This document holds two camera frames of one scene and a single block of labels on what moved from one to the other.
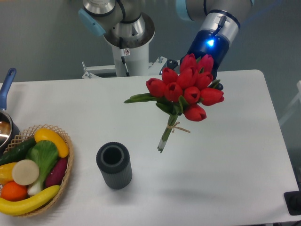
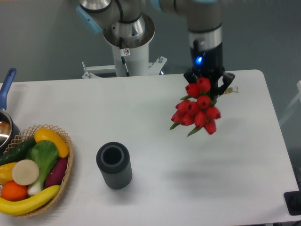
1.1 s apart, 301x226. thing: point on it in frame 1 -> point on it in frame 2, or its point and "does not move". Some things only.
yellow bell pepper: x=6 y=175 does not move
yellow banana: x=20 y=207 does not move
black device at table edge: x=293 y=200 does not move
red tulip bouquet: x=183 y=91 -> x=195 y=110
